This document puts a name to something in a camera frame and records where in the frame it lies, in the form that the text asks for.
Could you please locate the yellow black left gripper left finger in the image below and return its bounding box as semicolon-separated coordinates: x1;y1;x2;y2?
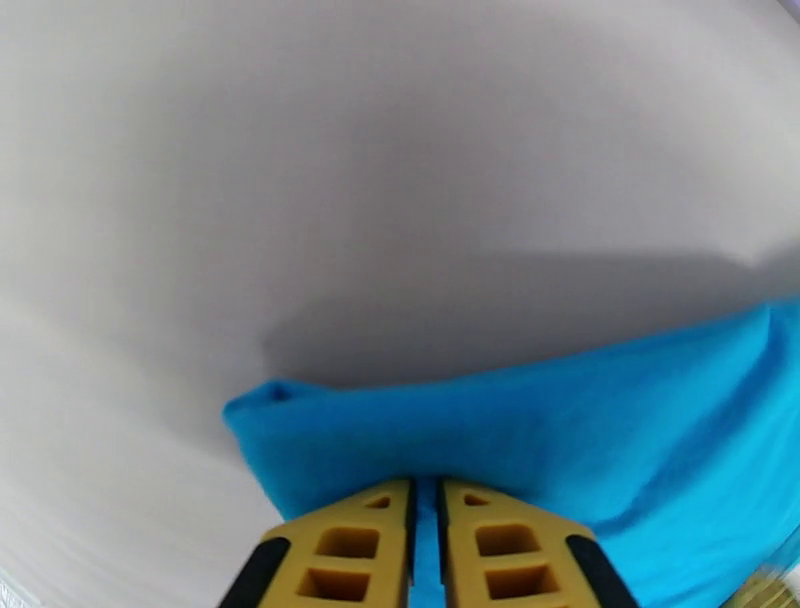
218;477;418;608

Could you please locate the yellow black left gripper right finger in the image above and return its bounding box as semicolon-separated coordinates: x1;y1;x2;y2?
434;477;639;608

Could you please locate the blue garment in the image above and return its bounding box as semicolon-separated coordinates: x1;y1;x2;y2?
222;297;800;608

